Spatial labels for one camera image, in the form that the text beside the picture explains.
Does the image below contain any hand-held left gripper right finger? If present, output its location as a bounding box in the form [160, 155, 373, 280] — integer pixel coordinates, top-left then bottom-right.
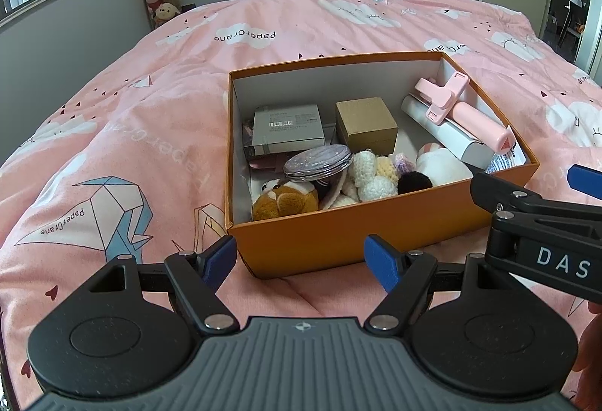
[363, 233, 515, 333]

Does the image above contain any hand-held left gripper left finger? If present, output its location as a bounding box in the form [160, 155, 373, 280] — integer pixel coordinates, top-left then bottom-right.
[89, 235, 242, 333]

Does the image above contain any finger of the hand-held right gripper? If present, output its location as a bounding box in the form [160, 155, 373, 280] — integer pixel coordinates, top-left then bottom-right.
[567, 164, 602, 200]
[470, 171, 602, 234]

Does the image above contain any white squeeze tube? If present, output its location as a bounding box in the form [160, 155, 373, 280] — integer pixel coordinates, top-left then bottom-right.
[484, 141, 526, 174]

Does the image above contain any orange cardboard box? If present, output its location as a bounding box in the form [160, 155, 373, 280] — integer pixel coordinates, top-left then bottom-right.
[225, 51, 541, 280]

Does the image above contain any white rabbit plush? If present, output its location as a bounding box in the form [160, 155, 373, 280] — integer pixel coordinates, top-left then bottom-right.
[416, 143, 473, 186]

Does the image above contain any white long box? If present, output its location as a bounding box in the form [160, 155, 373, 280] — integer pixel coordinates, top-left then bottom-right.
[401, 94, 494, 170]

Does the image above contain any pink selfie stick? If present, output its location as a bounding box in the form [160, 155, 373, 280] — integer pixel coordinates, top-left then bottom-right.
[414, 71, 515, 153]

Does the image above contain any cream crochet bunny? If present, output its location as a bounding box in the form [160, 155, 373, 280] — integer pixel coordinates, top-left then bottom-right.
[322, 150, 417, 209]

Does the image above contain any black fluffy pompom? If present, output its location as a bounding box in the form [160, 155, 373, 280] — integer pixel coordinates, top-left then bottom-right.
[397, 171, 434, 194]

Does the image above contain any brown hamster plush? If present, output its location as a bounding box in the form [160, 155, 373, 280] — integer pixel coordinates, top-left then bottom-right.
[251, 178, 330, 222]

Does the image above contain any pink card holder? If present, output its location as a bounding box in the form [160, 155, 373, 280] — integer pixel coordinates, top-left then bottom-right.
[247, 152, 295, 171]

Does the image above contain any glitter compact mirror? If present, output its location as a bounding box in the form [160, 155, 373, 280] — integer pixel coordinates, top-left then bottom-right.
[283, 144, 353, 181]

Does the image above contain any gold square box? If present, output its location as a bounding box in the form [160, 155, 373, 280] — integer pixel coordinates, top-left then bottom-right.
[335, 97, 400, 155]

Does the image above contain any grey small box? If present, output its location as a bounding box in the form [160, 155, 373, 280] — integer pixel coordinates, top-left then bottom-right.
[251, 105, 326, 155]

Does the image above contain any person's right hand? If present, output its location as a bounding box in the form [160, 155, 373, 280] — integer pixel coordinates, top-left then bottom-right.
[575, 298, 602, 411]

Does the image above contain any pink printed blanket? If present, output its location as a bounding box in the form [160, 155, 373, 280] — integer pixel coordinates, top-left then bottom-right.
[0, 0, 602, 411]

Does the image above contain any dark chair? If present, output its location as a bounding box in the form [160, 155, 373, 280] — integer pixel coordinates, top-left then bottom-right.
[559, 0, 586, 50]

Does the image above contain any white door frame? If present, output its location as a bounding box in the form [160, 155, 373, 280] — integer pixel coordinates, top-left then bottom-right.
[576, 0, 602, 78]

